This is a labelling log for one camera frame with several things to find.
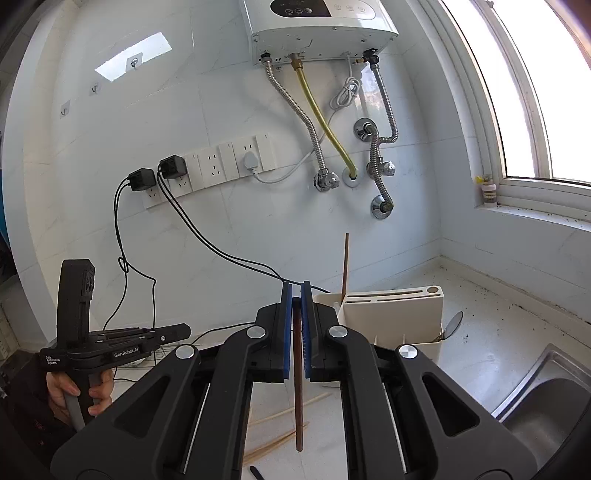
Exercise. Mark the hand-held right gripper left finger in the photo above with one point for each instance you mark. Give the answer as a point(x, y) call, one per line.
point(287, 332)

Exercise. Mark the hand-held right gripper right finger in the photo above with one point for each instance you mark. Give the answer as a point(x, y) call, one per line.
point(306, 332)

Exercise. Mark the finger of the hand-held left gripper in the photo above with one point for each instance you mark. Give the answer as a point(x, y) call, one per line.
point(120, 334)
point(171, 333)

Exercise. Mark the cream plastic utensil holder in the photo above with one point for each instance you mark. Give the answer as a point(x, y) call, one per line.
point(392, 314)

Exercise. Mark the black spoon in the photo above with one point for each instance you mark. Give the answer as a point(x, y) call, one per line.
point(256, 473)

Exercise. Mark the grey translucent spoon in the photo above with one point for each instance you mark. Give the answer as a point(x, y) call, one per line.
point(455, 323)

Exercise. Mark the person's left forearm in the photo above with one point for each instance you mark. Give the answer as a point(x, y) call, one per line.
point(27, 415)

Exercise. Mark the person's left hand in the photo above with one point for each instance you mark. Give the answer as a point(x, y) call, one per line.
point(60, 394)

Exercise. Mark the black power adapter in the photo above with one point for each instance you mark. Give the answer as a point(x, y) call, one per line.
point(173, 166)
point(141, 179)

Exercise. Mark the chrome angle valve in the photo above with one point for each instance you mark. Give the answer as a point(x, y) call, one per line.
point(325, 180)
point(381, 169)

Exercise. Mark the small bottle on windowsill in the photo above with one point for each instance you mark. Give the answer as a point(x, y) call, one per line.
point(488, 191)

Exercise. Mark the stainless steel sink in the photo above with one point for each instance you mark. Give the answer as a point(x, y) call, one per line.
point(540, 406)

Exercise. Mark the white framed window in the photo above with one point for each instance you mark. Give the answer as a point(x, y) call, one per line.
point(545, 92)

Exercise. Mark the white wall flange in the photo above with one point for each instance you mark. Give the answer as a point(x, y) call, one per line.
point(345, 181)

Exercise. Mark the white wall socket row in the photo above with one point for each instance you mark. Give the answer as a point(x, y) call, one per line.
point(212, 166)

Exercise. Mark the metal wall hook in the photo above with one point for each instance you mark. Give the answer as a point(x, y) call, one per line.
point(63, 110)
point(134, 62)
point(94, 88)

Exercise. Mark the white wall water heater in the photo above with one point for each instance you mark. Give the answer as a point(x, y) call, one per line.
point(323, 32)

